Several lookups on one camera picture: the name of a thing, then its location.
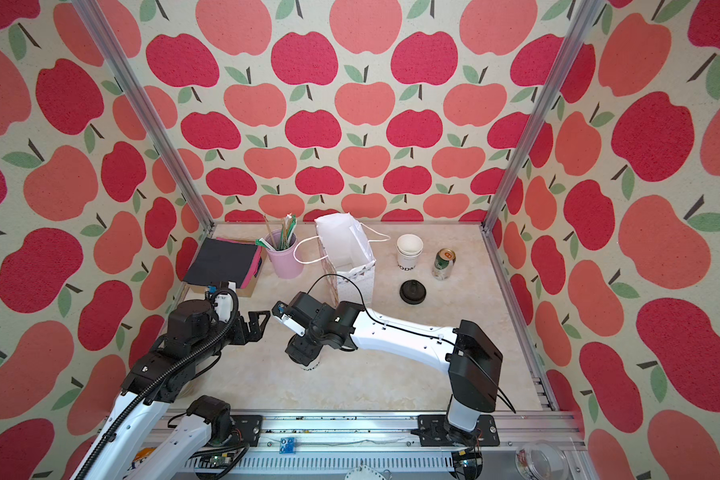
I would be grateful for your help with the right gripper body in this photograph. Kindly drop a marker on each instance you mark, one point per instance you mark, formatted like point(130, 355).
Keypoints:
point(303, 352)

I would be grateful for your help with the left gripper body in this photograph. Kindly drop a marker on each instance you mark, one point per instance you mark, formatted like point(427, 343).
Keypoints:
point(224, 333)

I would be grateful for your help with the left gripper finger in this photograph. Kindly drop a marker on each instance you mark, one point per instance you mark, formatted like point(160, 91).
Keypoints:
point(253, 336)
point(258, 320)

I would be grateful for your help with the white paper coffee cup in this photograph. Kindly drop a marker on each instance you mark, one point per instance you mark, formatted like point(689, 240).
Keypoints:
point(312, 365)

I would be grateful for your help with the white paper gift bag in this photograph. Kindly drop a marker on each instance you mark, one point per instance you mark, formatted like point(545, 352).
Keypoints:
point(346, 254)

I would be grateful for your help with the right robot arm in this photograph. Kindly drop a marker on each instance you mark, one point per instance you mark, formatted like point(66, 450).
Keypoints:
point(465, 354)

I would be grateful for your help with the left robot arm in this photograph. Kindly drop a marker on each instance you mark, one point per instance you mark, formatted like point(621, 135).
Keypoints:
point(149, 389)

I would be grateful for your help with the black napkin stack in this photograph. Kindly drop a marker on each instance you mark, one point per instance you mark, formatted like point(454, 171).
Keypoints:
point(225, 260)

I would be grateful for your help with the pink straw holder cup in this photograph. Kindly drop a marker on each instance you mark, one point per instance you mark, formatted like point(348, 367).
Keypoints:
point(285, 263)

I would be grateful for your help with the green paper straw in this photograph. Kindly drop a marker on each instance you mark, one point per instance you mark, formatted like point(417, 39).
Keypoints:
point(287, 226)

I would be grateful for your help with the brown wooden stirrer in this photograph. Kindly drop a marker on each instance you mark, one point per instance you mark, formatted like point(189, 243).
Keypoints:
point(271, 240)

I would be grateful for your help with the blue small block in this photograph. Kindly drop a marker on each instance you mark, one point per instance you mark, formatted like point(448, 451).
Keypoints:
point(287, 445)

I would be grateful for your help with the green drink can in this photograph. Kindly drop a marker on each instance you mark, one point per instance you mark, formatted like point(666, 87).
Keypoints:
point(443, 264)

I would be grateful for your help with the clear plastic container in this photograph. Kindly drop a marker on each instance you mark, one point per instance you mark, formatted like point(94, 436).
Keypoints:
point(540, 460)

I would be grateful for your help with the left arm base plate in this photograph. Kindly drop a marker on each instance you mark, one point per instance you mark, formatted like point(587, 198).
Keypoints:
point(238, 430)

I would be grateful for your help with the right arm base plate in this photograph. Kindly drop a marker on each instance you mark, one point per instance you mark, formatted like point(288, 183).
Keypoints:
point(435, 431)

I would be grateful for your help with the left aluminium frame post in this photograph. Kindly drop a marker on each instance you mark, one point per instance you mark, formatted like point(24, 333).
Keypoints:
point(106, 40)

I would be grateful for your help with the aluminium frame post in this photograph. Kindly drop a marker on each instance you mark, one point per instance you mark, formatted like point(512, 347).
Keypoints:
point(579, 29)
point(106, 40)

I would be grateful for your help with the right aluminium frame post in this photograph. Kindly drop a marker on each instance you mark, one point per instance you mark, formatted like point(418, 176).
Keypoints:
point(579, 29)

